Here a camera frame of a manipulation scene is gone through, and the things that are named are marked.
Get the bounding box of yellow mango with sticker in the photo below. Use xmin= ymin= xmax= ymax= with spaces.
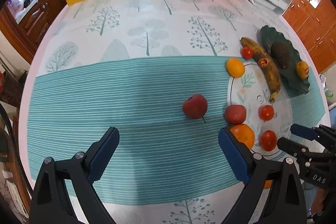
xmin=295 ymin=60 xmax=309 ymax=80

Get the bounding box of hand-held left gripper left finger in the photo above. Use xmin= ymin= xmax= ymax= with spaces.
xmin=29 ymin=127 xmax=120 ymax=224

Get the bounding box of large orange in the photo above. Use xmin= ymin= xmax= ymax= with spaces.
xmin=229 ymin=123 xmax=255 ymax=150

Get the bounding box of green leaf-shaped plate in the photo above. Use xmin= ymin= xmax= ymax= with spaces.
xmin=260 ymin=25 xmax=311 ymax=95

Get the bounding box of wooden cabinet with handles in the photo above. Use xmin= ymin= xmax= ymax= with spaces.
xmin=282 ymin=0 xmax=336 ymax=75

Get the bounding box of dark avocado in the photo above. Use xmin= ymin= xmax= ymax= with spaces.
xmin=270 ymin=42 xmax=292 ymax=68

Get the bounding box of red tomato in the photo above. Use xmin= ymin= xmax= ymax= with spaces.
xmin=241 ymin=46 xmax=254 ymax=60
xmin=260 ymin=130 xmax=278 ymax=152
xmin=258 ymin=105 xmax=275 ymax=121

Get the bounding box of small orange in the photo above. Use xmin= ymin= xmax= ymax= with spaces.
xmin=226 ymin=57 xmax=246 ymax=79

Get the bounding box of wooden kitchen cabinet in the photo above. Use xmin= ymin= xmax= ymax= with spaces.
xmin=0 ymin=0 xmax=82 ymax=56

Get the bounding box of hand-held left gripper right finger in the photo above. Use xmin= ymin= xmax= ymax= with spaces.
xmin=218 ymin=126 xmax=307 ymax=224

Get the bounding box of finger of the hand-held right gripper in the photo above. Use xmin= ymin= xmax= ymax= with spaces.
xmin=277 ymin=137 xmax=313 ymax=161
xmin=290 ymin=124 xmax=336 ymax=153

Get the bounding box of red apple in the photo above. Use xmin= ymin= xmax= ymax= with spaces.
xmin=224 ymin=104 xmax=247 ymax=125
xmin=182 ymin=93 xmax=208 ymax=123

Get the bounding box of brown spotted banana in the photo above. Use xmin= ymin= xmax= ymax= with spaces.
xmin=240 ymin=37 xmax=282 ymax=104

